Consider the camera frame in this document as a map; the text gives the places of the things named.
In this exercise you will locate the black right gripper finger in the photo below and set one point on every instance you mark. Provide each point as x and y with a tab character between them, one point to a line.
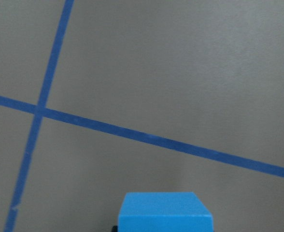
114	228

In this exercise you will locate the blue cube block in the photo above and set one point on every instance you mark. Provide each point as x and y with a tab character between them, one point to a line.
164	212

